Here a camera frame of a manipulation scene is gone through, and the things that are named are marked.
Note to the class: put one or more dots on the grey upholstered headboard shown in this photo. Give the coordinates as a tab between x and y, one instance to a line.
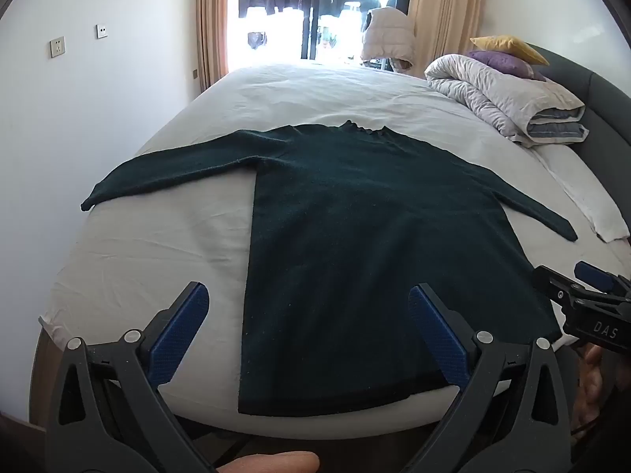
609	123

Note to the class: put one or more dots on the white pillow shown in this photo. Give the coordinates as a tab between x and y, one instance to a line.
586	192

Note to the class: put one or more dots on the folded white duvet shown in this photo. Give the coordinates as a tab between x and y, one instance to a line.
493	93

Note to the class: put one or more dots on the small dark hanging garment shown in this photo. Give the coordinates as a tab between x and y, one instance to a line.
256	40

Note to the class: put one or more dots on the white wall socket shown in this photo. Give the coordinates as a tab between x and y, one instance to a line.
102	31
57	47

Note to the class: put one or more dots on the bed with white sheet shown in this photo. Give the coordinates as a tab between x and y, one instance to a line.
345	93

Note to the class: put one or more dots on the beige curtain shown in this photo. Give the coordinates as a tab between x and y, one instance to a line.
212	19
443	10

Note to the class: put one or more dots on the person's right hand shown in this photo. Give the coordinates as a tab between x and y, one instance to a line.
591	384

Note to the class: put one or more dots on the yellow cushion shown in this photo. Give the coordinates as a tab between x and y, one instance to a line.
510	47

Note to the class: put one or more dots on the purple cushion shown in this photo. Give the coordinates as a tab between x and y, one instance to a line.
503	63

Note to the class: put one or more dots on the person's left hand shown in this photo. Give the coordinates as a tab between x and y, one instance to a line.
276	464

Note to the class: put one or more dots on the dark green sweater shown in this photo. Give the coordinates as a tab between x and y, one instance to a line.
345	217

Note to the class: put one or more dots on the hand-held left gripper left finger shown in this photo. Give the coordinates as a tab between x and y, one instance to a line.
180	330

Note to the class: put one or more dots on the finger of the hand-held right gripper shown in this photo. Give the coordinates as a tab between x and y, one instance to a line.
557	286
596	276

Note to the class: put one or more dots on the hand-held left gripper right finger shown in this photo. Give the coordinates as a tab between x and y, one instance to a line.
438	330

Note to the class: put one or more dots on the white puffer vest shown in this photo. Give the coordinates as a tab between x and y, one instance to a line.
387	34

